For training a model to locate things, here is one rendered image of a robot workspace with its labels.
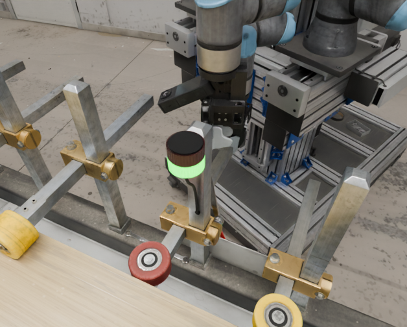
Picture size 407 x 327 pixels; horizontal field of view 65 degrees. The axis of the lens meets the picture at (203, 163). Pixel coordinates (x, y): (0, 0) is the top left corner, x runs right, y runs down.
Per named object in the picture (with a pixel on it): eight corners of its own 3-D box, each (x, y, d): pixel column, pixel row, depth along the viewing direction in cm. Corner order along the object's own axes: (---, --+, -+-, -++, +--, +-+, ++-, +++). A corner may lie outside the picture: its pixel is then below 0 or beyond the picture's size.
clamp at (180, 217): (171, 213, 79) (170, 200, 75) (221, 232, 75) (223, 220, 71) (159, 230, 75) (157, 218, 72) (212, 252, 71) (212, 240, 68)
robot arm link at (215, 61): (194, 50, 51) (199, 29, 57) (195, 76, 54) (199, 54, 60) (242, 51, 50) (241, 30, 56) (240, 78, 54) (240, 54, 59)
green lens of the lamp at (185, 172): (179, 148, 55) (177, 138, 54) (210, 158, 53) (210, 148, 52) (161, 170, 51) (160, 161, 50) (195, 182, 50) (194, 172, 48)
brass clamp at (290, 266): (268, 256, 74) (271, 244, 70) (328, 279, 70) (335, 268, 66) (260, 279, 70) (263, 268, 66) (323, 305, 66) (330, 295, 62)
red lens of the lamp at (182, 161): (177, 137, 53) (177, 126, 52) (210, 147, 52) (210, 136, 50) (159, 159, 50) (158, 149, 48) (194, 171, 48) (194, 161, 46)
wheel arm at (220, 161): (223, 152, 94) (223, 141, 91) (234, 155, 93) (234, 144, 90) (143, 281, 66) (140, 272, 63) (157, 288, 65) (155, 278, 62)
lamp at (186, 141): (184, 207, 67) (178, 126, 52) (208, 217, 65) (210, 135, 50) (170, 229, 63) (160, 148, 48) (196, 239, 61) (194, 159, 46)
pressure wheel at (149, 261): (149, 261, 72) (142, 233, 64) (180, 276, 70) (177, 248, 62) (129, 294, 67) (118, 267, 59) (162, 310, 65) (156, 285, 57)
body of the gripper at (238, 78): (242, 133, 62) (247, 76, 53) (197, 131, 62) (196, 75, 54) (242, 109, 67) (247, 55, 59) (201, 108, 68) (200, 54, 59)
